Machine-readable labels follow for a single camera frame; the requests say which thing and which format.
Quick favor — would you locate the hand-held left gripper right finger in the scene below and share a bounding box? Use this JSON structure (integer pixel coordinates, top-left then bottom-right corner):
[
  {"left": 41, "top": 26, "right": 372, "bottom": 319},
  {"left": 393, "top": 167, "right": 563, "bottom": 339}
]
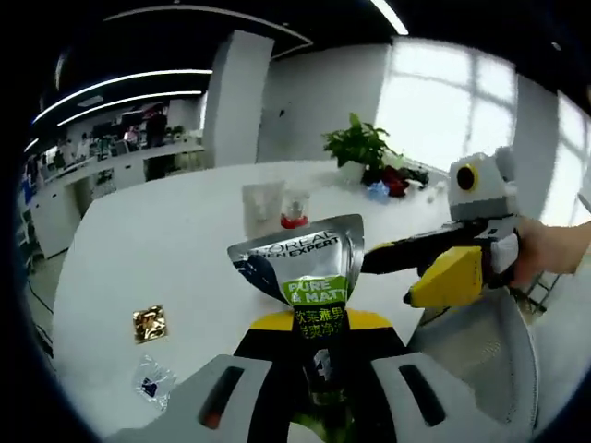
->
[{"left": 342, "top": 307, "right": 509, "bottom": 443}]

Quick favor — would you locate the grey chair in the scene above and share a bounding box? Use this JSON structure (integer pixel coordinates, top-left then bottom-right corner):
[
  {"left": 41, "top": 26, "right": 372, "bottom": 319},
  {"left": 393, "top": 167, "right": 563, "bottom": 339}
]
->
[{"left": 408, "top": 294, "right": 541, "bottom": 430}]

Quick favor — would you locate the blue crumpled cloth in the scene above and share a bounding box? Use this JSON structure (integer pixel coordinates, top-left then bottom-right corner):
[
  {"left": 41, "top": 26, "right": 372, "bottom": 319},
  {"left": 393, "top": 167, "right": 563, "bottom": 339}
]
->
[{"left": 367, "top": 180, "right": 392, "bottom": 202}]

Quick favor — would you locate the gold skincare sachet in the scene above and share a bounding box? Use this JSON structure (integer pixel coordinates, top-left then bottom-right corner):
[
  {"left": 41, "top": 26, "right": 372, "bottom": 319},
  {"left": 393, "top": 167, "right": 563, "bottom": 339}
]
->
[{"left": 132, "top": 304, "right": 168, "bottom": 343}]

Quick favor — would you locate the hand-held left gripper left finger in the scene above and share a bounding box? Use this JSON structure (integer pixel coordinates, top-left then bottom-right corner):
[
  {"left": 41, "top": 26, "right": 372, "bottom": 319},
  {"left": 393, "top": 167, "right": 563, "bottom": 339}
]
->
[{"left": 108, "top": 308, "right": 304, "bottom": 443}]

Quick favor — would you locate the green black skincare sachet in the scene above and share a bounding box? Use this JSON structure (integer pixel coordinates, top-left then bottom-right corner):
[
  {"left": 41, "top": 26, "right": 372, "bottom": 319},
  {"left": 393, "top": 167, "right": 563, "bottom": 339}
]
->
[{"left": 226, "top": 214, "right": 366, "bottom": 407}]

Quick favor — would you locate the person's right hand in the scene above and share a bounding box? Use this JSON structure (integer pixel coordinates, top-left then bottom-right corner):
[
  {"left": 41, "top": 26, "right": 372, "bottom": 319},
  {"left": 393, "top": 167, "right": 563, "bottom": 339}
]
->
[{"left": 510, "top": 215, "right": 562, "bottom": 291}]

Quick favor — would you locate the long white counter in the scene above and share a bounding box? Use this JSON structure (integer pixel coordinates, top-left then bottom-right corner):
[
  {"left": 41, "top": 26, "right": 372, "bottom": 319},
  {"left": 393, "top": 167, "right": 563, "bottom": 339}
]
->
[{"left": 27, "top": 142, "right": 207, "bottom": 259}]

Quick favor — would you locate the red cloth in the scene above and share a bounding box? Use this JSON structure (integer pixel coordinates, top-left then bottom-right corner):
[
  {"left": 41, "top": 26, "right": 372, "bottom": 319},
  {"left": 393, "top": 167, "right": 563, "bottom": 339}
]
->
[{"left": 362, "top": 164, "right": 410, "bottom": 198}]

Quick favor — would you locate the clear skincare sachet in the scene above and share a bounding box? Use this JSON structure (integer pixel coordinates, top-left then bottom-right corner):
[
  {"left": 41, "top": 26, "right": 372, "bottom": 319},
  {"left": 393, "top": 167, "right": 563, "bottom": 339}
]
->
[{"left": 133, "top": 353, "right": 177, "bottom": 410}]

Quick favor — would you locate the white skincare tube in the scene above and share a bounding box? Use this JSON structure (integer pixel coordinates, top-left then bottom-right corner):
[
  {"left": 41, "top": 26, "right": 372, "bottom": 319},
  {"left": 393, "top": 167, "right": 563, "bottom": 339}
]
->
[{"left": 242, "top": 182, "right": 285, "bottom": 241}]

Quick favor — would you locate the ceiling light strip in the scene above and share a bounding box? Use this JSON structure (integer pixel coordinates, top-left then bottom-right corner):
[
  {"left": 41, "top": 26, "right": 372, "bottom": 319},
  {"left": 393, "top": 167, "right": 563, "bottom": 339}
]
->
[
  {"left": 31, "top": 68, "right": 213, "bottom": 124},
  {"left": 368, "top": 0, "right": 410, "bottom": 36},
  {"left": 57, "top": 90, "right": 207, "bottom": 126}
]

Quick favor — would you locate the green potted plant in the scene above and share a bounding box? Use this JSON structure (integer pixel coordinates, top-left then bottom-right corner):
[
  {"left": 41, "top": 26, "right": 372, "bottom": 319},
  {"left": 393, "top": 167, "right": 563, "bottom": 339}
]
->
[{"left": 321, "top": 113, "right": 398, "bottom": 184}]

